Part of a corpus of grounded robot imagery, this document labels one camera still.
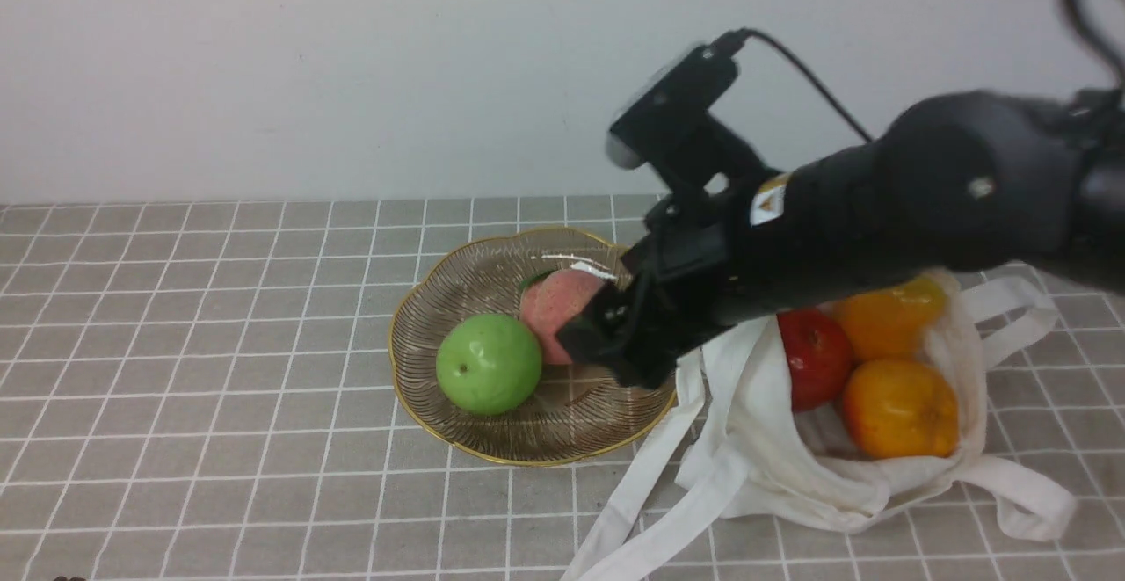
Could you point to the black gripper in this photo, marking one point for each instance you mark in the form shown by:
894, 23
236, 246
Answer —
688, 288

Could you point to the green apple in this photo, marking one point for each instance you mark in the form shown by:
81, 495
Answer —
490, 364

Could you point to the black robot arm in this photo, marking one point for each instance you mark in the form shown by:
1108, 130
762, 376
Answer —
960, 182

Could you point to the white cloth bag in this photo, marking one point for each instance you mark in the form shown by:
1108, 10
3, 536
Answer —
732, 446

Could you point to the upper orange fruit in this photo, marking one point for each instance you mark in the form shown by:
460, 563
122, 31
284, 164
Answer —
890, 323

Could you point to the orange fruit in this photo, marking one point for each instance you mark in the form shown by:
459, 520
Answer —
896, 408
890, 323

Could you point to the lower orange fruit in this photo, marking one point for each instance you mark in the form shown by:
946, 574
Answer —
896, 408

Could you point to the pink peach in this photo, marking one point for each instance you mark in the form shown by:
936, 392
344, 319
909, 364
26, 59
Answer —
549, 300

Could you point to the red apple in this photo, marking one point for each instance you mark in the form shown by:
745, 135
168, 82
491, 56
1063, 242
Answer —
819, 355

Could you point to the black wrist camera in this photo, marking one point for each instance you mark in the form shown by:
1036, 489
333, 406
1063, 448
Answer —
656, 124

